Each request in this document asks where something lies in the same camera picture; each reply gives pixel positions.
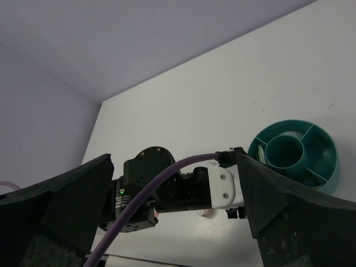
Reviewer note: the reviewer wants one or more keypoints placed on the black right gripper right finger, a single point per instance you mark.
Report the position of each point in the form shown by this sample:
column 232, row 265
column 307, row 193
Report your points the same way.
column 294, row 224

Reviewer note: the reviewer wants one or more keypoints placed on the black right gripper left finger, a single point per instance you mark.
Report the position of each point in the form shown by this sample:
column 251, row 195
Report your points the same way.
column 54, row 222

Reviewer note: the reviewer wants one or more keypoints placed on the green translucent highlighter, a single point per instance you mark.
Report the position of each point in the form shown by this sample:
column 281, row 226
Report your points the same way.
column 260, row 155

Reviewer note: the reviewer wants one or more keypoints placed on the clear tape roll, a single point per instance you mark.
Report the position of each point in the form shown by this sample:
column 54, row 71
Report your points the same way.
column 206, row 213

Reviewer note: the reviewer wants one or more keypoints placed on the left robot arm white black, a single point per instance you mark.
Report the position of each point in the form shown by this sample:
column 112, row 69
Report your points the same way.
column 180, row 192

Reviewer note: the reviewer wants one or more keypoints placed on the teal round divided organizer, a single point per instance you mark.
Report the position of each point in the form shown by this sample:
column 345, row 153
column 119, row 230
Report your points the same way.
column 301, row 151

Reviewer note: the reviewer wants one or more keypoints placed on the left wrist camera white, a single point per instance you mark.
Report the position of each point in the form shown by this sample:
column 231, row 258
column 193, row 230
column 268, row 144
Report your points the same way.
column 225, row 190

